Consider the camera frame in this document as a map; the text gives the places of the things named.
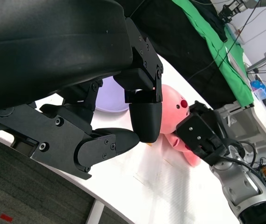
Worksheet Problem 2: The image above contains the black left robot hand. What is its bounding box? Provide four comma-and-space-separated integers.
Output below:
0, 0, 164, 181

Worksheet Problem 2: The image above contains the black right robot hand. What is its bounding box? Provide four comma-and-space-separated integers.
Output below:
175, 100, 243, 166

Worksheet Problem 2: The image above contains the pink plush beaver doll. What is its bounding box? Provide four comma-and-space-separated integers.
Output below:
147, 84, 201, 167

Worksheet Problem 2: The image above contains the purple plastic plate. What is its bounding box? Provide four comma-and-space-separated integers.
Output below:
95, 78, 130, 113

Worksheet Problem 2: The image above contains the blue plastic object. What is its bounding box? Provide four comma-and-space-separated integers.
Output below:
249, 79, 266, 92

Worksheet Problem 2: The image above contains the green cloth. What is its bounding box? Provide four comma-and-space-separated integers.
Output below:
172, 0, 255, 108

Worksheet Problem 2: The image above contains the black backdrop cloth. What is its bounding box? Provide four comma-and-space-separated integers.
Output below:
123, 0, 238, 109

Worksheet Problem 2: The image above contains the white table leg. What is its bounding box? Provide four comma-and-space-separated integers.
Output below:
85, 199, 105, 224

